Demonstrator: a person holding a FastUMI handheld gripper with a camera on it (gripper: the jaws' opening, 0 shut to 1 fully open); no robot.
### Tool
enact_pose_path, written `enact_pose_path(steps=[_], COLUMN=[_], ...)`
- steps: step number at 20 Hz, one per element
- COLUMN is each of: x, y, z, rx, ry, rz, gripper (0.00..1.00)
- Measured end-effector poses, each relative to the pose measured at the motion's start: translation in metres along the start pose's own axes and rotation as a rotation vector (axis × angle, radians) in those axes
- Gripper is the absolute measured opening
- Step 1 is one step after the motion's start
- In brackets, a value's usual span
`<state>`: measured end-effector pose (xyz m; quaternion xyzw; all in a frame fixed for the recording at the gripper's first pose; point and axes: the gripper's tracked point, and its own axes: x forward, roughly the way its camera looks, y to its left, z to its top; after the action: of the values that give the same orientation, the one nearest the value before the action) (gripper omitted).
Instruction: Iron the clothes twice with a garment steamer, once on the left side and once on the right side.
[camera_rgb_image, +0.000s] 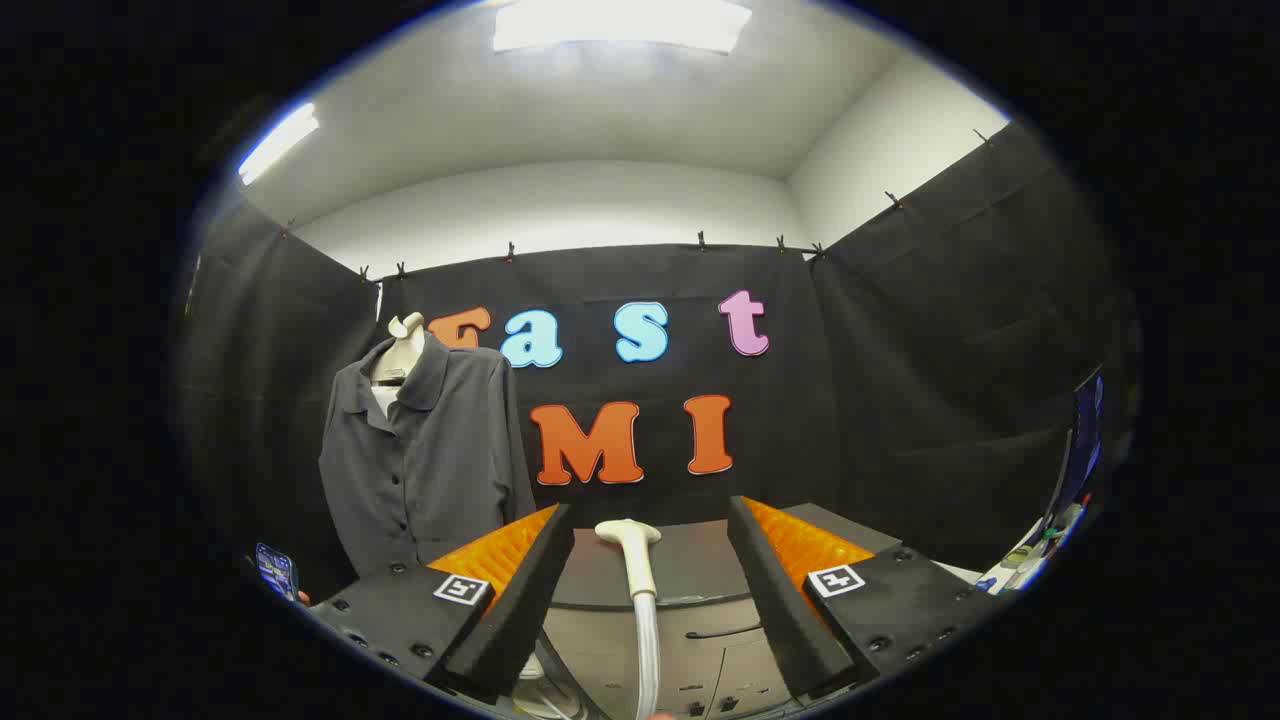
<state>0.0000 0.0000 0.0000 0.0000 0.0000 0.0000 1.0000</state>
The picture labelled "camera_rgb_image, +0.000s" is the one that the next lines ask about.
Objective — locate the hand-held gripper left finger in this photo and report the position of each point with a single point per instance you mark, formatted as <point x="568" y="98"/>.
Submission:
<point x="520" y="610"/>

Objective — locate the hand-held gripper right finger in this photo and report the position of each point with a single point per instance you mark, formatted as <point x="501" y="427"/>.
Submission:
<point x="785" y="610"/>

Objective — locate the cream garment steamer head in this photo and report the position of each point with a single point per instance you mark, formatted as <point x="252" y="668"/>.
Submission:
<point x="636" y="555"/>

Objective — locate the dark grey button shirt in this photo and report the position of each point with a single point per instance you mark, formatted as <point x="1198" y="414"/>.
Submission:
<point x="430" y="470"/>

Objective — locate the cream clothes hanger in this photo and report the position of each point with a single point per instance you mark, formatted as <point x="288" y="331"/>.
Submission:
<point x="405" y="345"/>

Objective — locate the black backdrop cloth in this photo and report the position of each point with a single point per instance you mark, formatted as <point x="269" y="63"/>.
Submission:
<point x="900" y="400"/>

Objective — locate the yellow oval object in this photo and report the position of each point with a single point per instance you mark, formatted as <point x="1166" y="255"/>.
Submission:
<point x="1020" y="557"/>

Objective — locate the smartphone with lit screen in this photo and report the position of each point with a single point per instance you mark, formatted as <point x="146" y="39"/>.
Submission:
<point x="275" y="570"/>

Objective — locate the ceiling light panel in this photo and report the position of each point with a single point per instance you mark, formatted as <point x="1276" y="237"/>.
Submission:
<point x="278" y="142"/>
<point x="620" y="25"/>

